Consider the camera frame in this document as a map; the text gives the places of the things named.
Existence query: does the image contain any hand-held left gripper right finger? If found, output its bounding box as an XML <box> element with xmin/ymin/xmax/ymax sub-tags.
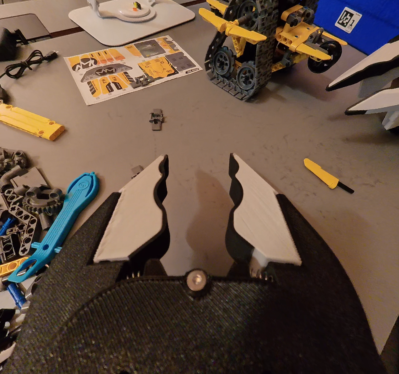
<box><xmin>225</xmin><ymin>153</ymin><xmax>302</xmax><ymax>270</ymax></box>

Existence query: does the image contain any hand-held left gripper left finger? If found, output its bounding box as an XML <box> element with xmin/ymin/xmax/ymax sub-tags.
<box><xmin>93</xmin><ymin>154</ymin><xmax>171</xmax><ymax>264</ymax></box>

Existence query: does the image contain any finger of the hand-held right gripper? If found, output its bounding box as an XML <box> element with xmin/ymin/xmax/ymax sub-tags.
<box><xmin>344</xmin><ymin>87</ymin><xmax>399</xmax><ymax>131</ymax></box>
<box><xmin>326</xmin><ymin>36</ymin><xmax>399</xmax><ymax>98</ymax></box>

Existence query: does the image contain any yellow plastic toy piece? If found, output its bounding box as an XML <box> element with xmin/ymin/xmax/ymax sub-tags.
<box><xmin>303</xmin><ymin>158</ymin><xmax>340</xmax><ymax>190</ymax></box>

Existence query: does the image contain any pile of toy building parts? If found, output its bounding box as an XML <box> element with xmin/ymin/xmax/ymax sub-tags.
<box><xmin>0</xmin><ymin>147</ymin><xmax>67</xmax><ymax>360</ymax></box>

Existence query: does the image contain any teal plastic tool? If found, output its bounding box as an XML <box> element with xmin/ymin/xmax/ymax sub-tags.
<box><xmin>8</xmin><ymin>172</ymin><xmax>100</xmax><ymax>283</ymax></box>

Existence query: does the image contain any yellow black tracked toy vehicle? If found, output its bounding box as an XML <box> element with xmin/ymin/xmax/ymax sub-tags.
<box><xmin>198</xmin><ymin>0</ymin><xmax>348</xmax><ymax>101</ymax></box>

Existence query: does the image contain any long yellow toy block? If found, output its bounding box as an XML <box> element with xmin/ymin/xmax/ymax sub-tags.
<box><xmin>0</xmin><ymin>103</ymin><xmax>65</xmax><ymax>141</ymax></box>

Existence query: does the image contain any instruction booklet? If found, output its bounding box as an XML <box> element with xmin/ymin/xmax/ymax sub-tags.
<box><xmin>64</xmin><ymin>36</ymin><xmax>204</xmax><ymax>106</ymax></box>

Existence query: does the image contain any white stand base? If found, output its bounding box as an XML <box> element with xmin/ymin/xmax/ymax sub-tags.
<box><xmin>69</xmin><ymin>0</ymin><xmax>196</xmax><ymax>46</ymax></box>

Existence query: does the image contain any black usb cable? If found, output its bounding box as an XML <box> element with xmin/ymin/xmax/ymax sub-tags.
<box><xmin>0</xmin><ymin>50</ymin><xmax>59</xmax><ymax>100</ymax></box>

